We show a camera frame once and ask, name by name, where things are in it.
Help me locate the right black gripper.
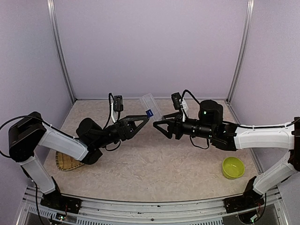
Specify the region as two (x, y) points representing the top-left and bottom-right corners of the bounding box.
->
(154, 111), (215, 140)

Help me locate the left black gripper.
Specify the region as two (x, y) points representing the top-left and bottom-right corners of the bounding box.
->
(94, 115), (150, 148)

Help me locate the clear plastic pill organizer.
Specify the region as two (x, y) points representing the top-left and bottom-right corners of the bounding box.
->
(140, 93), (163, 121)

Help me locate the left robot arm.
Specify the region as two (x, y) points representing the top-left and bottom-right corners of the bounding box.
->
(8, 112), (149, 209)

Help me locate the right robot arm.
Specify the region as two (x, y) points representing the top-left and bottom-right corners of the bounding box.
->
(153, 100), (300, 208)

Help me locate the green plastic bowl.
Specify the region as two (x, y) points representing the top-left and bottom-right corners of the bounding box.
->
(222, 157), (245, 180)

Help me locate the woven bamboo tray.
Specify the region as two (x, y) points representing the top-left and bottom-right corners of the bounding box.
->
(55, 151), (84, 172)

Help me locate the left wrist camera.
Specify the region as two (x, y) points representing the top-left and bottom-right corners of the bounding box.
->
(110, 95), (124, 123)

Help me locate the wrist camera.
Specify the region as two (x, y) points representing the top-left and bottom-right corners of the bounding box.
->
(110, 95), (124, 123)
(171, 92), (188, 119)

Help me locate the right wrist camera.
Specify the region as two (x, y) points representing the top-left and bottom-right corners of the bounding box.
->
(171, 92), (188, 119)

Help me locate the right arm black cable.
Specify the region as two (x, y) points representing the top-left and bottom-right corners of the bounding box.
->
(181, 89), (200, 104)

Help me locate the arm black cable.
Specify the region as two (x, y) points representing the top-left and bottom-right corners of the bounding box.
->
(181, 89), (200, 104)
(0, 113), (78, 158)

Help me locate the front aluminium rail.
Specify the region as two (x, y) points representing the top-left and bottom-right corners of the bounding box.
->
(14, 186), (291, 225)

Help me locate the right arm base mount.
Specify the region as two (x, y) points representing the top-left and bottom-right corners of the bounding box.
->
(223, 195), (264, 213)

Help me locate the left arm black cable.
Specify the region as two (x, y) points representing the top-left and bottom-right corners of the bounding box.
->
(0, 113), (78, 158)

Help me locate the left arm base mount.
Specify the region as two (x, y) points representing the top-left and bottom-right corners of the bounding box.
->
(40, 193), (82, 214)

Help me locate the right aluminium frame post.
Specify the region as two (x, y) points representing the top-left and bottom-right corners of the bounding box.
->
(226, 0), (255, 105)

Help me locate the aluminium frame post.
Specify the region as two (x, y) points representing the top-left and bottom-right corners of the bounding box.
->
(46, 0), (77, 104)
(226, 0), (255, 105)

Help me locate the left aluminium frame post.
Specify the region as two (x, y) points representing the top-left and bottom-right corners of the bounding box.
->
(46, 0), (77, 104)

